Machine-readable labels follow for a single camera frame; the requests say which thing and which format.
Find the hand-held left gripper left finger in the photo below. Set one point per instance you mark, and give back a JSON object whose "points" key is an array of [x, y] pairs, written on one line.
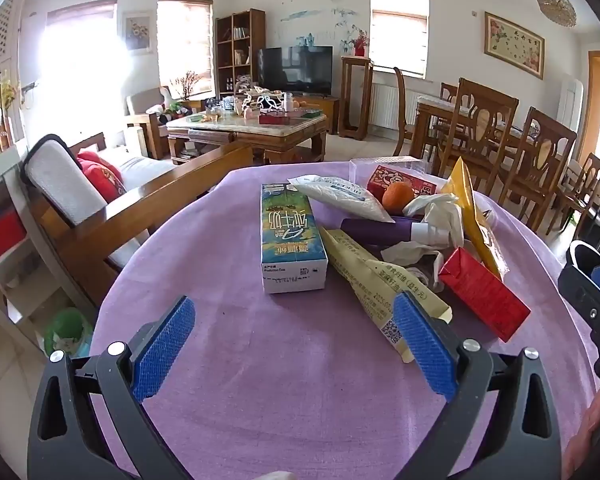
{"points": [[165, 345]]}

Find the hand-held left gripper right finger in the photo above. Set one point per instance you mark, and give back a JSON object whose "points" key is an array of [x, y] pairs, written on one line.
{"points": [[422, 345]]}

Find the red carton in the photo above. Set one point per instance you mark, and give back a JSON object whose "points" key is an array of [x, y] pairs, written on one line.
{"points": [[485, 295]]}

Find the beige paper wrapper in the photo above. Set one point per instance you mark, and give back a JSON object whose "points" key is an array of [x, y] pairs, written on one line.
{"points": [[365, 275]]}

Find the person's right hand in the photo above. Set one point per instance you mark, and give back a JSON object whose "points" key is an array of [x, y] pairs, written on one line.
{"points": [[592, 435]]}

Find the green bucket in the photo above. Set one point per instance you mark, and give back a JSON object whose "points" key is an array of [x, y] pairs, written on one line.
{"points": [[67, 332]]}

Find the wooden dining chair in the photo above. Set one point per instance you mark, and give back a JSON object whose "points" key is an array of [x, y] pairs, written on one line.
{"points": [[545, 160], [480, 125], [587, 185], [402, 105]]}

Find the purple tablecloth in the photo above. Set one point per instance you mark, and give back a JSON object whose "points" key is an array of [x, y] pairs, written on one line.
{"points": [[280, 360]]}

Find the purple tube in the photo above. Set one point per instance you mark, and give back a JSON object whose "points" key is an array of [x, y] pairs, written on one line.
{"points": [[375, 230]]}

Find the crumpled white tissue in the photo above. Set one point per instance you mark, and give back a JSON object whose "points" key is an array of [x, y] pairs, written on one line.
{"points": [[440, 210]]}

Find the wooden sofa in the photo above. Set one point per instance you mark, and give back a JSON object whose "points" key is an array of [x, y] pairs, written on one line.
{"points": [[145, 205]]}

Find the yellow foil packet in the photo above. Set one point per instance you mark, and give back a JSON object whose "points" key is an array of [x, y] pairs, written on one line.
{"points": [[472, 210]]}

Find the orange fruit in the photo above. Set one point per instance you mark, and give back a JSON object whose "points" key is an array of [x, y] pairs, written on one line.
{"points": [[397, 197]]}

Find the red printed box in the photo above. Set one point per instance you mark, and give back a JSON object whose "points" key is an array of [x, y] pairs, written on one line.
{"points": [[415, 185]]}

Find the blue green milk carton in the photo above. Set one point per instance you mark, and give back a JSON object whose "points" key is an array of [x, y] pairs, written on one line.
{"points": [[292, 240]]}

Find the white shelf unit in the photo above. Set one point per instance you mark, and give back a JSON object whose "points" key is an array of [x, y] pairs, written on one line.
{"points": [[10, 280]]}

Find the white plastic packet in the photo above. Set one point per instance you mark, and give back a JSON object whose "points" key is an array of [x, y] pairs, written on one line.
{"points": [[340, 195]]}

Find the red pillow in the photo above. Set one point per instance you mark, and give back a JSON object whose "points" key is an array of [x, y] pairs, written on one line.
{"points": [[102, 175]]}

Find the white standing air conditioner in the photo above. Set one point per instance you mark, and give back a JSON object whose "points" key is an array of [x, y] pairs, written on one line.
{"points": [[571, 105]]}

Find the white sofa cushion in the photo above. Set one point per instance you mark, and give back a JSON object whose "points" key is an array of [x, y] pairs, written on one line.
{"points": [[62, 180]]}

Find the red storage box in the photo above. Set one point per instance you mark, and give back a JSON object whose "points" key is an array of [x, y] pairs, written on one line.
{"points": [[0, 237]]}

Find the wooden coffee table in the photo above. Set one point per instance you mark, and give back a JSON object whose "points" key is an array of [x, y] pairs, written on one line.
{"points": [[250, 132]]}

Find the wooden dining table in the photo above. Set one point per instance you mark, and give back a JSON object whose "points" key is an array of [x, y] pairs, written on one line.
{"points": [[430, 110]]}

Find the white radiator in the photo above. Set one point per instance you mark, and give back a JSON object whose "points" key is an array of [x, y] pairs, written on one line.
{"points": [[385, 105]]}

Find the wooden armchair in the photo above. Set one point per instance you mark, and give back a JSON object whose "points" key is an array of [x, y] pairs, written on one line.
{"points": [[142, 102]]}

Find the tall wooden plant stand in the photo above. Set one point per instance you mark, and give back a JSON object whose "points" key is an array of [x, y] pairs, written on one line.
{"points": [[356, 100]]}

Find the wooden television stand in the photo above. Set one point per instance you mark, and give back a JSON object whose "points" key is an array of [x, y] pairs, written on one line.
{"points": [[325, 110]]}

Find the framed floral picture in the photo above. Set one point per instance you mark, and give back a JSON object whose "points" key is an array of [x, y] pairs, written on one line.
{"points": [[514, 45]]}

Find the vase with blossom branches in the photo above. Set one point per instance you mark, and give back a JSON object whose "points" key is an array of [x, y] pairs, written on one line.
{"points": [[185, 85]]}

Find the window with roller blind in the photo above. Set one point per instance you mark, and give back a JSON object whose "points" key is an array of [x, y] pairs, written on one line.
{"points": [[185, 45], [397, 35], [80, 60]]}

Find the flat screen television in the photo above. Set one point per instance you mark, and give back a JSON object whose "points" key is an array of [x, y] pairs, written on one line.
{"points": [[295, 70]]}

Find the plant in red vase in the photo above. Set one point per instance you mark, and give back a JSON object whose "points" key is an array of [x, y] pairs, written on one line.
{"points": [[359, 47]]}

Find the wooden bookshelf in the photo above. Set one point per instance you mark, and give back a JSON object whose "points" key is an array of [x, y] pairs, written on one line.
{"points": [[240, 50]]}

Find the sunflower painting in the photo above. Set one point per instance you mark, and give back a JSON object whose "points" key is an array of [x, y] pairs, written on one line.
{"points": [[138, 32]]}

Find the wooden door frame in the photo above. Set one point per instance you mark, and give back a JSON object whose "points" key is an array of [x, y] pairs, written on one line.
{"points": [[592, 100]]}

